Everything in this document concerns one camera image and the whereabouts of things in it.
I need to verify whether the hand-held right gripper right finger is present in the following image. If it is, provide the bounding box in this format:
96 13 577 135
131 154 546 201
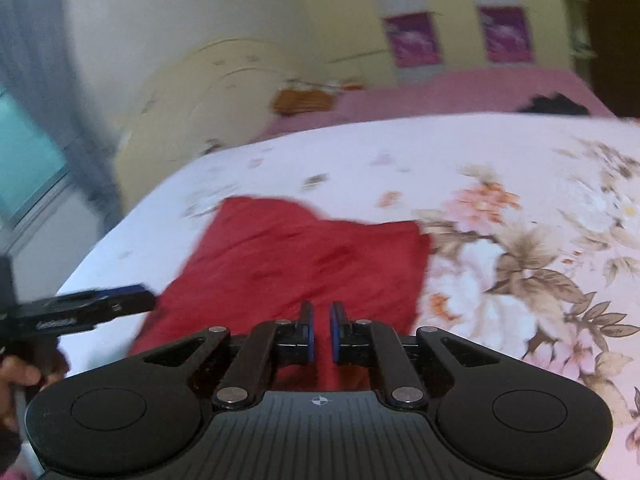
328 301 501 411

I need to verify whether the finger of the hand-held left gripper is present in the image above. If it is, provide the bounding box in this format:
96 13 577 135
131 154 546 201
34 292 157 334
15 284 151 319

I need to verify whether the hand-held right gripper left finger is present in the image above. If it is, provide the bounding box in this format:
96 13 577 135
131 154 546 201
142 301 317 410

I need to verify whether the red garment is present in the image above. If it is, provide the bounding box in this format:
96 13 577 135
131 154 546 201
127 196 433 392

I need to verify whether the person's left hand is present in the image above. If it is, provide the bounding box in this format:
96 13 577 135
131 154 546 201
0 346 70 432

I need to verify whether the window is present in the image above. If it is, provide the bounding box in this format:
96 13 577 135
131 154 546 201
0 85 76 256

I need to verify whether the white floral blanket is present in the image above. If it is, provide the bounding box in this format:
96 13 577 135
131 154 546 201
52 112 640 480

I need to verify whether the cream bed headboard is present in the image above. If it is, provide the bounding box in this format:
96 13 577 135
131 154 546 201
114 35 341 213

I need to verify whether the grey curtain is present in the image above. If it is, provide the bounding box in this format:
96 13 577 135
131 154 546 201
0 0 123 231

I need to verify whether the orange cloth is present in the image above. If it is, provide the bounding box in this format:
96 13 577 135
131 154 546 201
274 87 335 116

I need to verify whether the pink bed sheet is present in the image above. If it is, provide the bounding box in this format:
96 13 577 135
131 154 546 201
252 66 621 143

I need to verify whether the black cloth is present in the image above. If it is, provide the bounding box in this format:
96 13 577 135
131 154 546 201
515 92 590 117

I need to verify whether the cream wardrobe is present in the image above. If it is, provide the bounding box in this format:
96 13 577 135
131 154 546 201
292 0 583 88

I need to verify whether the white corner shelf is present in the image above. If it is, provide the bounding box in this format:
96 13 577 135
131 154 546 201
556 0 598 61

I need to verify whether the brown wooden door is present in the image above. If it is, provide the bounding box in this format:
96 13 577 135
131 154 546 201
570 0 640 121

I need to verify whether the purple wall poster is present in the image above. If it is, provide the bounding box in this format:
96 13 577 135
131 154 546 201
384 11 447 69
479 6 535 65

